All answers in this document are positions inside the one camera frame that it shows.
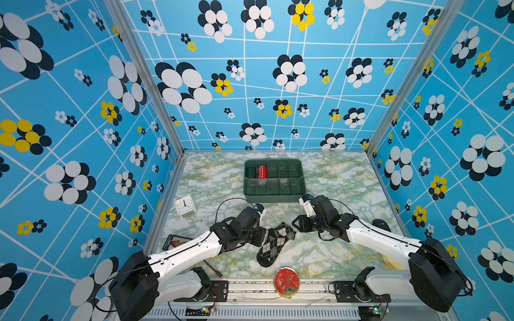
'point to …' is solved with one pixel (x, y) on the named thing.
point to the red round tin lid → (287, 281)
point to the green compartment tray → (286, 183)
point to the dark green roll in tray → (251, 172)
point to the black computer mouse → (381, 223)
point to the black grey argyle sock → (273, 243)
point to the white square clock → (185, 206)
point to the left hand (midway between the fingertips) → (267, 234)
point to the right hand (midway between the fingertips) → (296, 223)
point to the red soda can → (262, 172)
